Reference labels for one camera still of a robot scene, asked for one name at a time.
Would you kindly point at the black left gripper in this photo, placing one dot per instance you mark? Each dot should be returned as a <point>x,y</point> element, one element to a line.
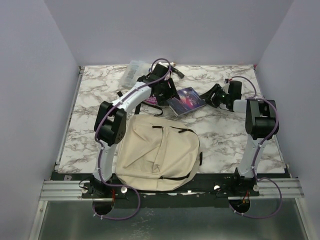
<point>171,92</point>

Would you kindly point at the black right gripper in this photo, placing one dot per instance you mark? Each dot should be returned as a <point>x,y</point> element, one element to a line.
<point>215,89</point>

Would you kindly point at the dark purple galaxy book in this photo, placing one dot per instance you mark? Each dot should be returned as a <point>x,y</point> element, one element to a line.
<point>189,101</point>

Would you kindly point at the beige canvas student backpack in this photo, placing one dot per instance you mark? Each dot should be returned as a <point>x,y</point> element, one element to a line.
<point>157,154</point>

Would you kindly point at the purple treehouse book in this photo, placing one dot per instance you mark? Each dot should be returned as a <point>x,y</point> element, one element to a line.
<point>151,100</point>

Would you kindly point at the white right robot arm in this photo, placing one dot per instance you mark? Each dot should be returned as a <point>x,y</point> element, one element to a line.
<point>261,124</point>

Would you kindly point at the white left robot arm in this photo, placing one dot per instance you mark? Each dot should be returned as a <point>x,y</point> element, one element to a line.
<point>111,120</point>

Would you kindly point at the clear plastic organizer box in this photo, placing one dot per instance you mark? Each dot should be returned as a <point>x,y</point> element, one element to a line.
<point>134,70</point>

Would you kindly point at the aluminium rail frame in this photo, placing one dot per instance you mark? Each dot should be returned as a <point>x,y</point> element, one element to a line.
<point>59,190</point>

